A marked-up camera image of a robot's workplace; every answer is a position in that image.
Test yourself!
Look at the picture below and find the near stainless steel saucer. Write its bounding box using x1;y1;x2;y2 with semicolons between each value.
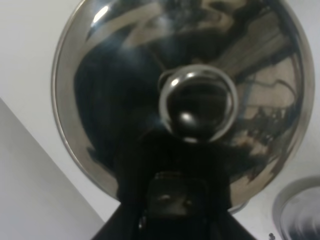
272;176;320;240

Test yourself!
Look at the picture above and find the stainless steel teapot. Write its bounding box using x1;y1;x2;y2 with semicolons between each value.
51;0;315;208

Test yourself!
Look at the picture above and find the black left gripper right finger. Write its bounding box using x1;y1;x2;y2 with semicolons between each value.
179;178;254;240

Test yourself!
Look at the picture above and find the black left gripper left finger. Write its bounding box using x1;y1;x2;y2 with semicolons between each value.
93;178;180;240

